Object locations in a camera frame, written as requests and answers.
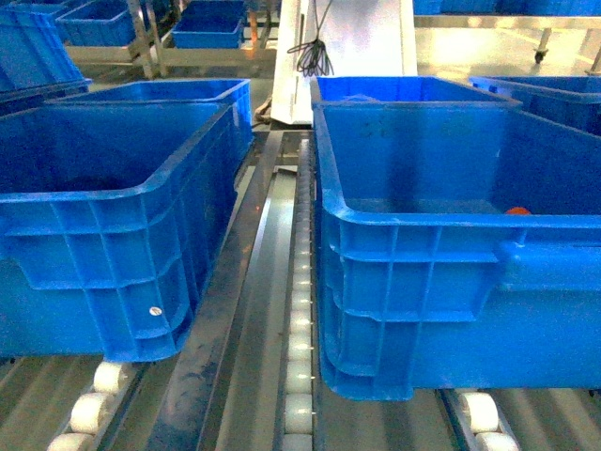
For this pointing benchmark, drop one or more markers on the orange round cap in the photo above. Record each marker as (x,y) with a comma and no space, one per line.
(518,211)

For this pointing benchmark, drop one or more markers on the stainless steel shelf rack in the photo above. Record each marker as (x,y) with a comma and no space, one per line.
(248,377)

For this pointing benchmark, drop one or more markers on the rear right blue bin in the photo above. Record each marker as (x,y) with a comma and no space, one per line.
(401,89)

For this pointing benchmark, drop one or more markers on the rear left blue bin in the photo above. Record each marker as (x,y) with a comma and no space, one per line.
(233,92)

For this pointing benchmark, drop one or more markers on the right blue plastic bin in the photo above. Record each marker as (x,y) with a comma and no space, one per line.
(423,281)

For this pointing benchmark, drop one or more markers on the blue plastic bin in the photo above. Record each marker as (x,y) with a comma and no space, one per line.
(423,281)
(112,218)

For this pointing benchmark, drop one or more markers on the left blue plastic bin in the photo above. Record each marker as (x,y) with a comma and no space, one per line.
(112,218)

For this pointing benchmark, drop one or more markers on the white machine cabinet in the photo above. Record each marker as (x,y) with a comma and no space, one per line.
(362,38)

